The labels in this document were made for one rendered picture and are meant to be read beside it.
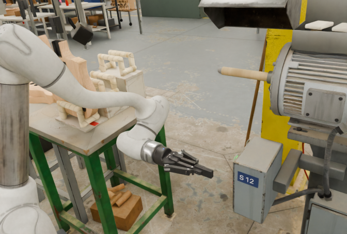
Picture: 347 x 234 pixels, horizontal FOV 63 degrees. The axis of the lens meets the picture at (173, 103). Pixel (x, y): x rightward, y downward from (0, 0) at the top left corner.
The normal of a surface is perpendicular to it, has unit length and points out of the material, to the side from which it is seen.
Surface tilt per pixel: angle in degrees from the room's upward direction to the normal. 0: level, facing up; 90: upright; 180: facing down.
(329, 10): 90
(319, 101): 90
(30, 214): 6
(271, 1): 38
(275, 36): 90
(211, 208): 0
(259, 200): 90
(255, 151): 0
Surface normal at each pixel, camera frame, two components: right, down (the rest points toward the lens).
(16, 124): 0.66, 0.27
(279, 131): -0.58, 0.40
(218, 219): -0.08, -0.89
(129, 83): 0.80, 0.20
